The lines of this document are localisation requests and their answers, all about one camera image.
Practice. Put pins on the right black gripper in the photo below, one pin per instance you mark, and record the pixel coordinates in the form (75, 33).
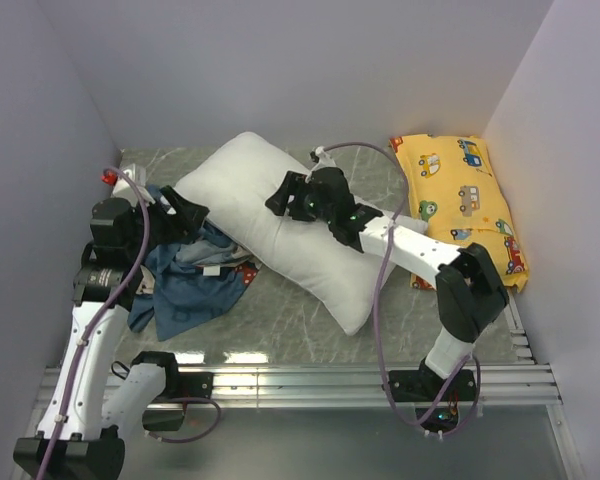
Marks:
(295, 185)

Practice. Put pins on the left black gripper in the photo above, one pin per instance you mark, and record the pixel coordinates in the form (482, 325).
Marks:
(186, 220)

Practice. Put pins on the white pillow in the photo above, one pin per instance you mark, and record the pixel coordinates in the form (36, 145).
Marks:
(235, 182)

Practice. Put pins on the blue cartoon print pillowcase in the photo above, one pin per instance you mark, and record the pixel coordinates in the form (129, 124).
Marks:
(184, 286)

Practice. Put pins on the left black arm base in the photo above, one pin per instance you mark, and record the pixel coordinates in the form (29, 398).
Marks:
(168, 412)

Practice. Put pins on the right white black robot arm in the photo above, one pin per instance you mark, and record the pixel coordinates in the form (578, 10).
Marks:
(470, 292)

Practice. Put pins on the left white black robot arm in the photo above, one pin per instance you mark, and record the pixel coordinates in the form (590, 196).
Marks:
(83, 432)

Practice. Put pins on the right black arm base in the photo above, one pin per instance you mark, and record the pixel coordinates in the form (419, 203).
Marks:
(442, 411)

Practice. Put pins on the yellow car print pillow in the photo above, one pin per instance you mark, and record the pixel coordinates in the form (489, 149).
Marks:
(453, 188)

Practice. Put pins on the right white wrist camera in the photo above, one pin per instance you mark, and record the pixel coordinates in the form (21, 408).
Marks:
(321, 159)

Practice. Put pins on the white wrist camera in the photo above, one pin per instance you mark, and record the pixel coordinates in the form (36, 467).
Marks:
(321, 159)
(122, 188)

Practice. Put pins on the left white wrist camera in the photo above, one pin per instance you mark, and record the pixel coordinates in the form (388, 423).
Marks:
(122, 188)

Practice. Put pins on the aluminium mounting rail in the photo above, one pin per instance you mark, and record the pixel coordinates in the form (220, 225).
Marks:
(359, 386)

